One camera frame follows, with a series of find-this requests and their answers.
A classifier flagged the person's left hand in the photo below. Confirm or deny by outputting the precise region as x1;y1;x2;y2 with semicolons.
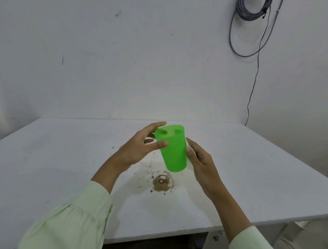
118;121;170;169

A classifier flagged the person's right hand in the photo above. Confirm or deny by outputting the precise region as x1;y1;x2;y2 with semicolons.
185;138;226;201

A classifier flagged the white tissue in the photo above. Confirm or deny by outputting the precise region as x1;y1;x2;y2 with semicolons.
186;139;196;171

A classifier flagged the green plastic cup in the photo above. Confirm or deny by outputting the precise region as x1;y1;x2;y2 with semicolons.
154;125;187;173

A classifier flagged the person's right forearm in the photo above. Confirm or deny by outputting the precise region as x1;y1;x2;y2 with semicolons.
205;185;275;249

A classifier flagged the person's left forearm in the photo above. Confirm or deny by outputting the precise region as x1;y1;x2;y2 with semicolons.
17;153;134;249

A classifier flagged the thin black cable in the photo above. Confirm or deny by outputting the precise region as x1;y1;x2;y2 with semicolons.
244;5;271;127

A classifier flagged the white table frame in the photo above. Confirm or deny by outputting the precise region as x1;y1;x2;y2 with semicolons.
275;220;328;249

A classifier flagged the grey coiled cable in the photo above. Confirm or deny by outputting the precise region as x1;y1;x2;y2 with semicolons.
229;0;284;57

